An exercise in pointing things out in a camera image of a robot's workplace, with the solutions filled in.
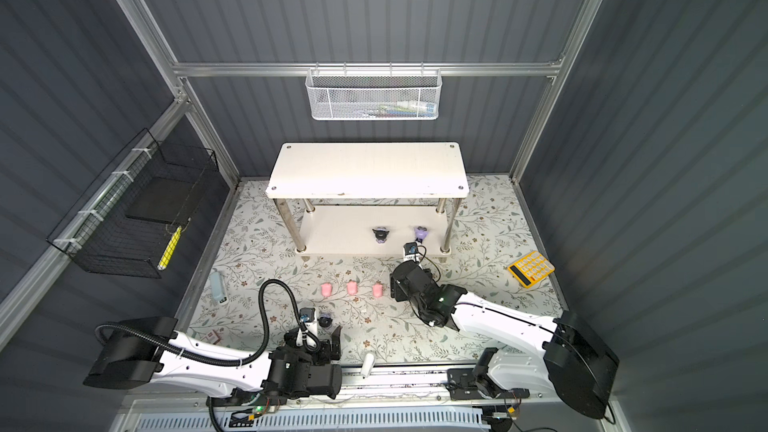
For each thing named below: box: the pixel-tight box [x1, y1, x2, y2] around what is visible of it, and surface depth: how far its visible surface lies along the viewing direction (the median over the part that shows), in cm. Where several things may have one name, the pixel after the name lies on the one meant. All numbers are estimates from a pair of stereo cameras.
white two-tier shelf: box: [265, 142, 469, 254], surface depth 82 cm
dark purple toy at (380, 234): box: [372, 227, 390, 244], surface depth 93 cm
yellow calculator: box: [507, 250, 556, 288], surface depth 96 cm
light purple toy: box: [414, 226, 429, 243], surface depth 95 cm
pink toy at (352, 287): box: [346, 281, 359, 296], surface depth 91 cm
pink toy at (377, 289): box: [372, 280, 384, 298], surface depth 91 cm
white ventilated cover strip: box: [129, 410, 490, 432], surface depth 72 cm
